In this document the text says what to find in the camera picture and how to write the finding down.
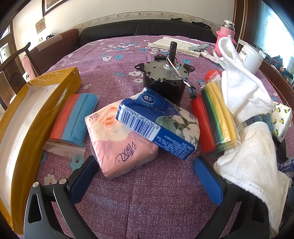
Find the pink thermos bottle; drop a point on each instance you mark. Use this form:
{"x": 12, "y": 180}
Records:
{"x": 227, "y": 29}

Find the black sofa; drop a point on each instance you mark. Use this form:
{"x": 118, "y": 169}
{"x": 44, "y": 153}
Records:
{"x": 146, "y": 27}

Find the blue knitted glove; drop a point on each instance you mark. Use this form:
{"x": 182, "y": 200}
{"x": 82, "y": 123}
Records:
{"x": 261, "y": 118}

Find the white towel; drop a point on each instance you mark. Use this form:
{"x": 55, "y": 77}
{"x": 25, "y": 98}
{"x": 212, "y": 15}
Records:
{"x": 253, "y": 167}
{"x": 243, "y": 93}

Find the blue floral tissue pack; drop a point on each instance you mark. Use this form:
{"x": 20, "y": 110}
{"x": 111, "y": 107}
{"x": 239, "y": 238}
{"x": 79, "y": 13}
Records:
{"x": 167, "y": 125}

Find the grey comb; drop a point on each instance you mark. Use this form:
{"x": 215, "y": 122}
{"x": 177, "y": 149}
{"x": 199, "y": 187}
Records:
{"x": 199, "y": 48}

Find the red blue cloth pack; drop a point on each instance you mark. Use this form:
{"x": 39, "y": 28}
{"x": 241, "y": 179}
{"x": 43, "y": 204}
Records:
{"x": 69, "y": 130}

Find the lemon print tissue pack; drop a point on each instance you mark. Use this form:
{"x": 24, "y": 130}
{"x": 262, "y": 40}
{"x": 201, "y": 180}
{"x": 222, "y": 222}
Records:
{"x": 281, "y": 118}

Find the multicolour sponge cloth pack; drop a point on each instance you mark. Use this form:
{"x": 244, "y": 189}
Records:
{"x": 218, "y": 131}

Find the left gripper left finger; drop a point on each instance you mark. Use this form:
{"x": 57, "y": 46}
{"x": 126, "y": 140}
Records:
{"x": 40, "y": 219}

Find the white notebook paper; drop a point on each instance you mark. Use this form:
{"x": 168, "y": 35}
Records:
{"x": 182, "y": 46}

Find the white work glove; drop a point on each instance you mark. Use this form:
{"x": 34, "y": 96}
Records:
{"x": 212, "y": 57}

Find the framed wall picture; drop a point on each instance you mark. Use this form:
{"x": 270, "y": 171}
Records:
{"x": 49, "y": 5}

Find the pink tissue pack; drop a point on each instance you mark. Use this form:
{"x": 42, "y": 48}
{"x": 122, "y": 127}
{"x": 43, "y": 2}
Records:
{"x": 117, "y": 148}

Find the maroon armchair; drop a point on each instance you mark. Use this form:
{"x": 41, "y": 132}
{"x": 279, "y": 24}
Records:
{"x": 49, "y": 52}

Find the purple floral tablecloth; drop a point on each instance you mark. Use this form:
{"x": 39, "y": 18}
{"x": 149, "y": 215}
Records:
{"x": 161, "y": 199}

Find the yellow cardboard tray box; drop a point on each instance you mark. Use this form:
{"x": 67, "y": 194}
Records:
{"x": 25, "y": 128}

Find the red plastic item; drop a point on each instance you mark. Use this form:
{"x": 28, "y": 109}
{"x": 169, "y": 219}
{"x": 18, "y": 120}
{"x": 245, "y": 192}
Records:
{"x": 212, "y": 73}

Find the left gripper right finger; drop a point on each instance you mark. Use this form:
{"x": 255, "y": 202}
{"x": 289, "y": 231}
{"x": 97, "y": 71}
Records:
{"x": 252, "y": 220}

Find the black electric motor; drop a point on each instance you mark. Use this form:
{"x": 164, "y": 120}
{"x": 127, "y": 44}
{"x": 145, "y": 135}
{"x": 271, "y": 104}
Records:
{"x": 167, "y": 77}

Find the dark wooden chair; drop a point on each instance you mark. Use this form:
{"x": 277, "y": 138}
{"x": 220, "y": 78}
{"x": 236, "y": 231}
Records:
{"x": 12, "y": 80}

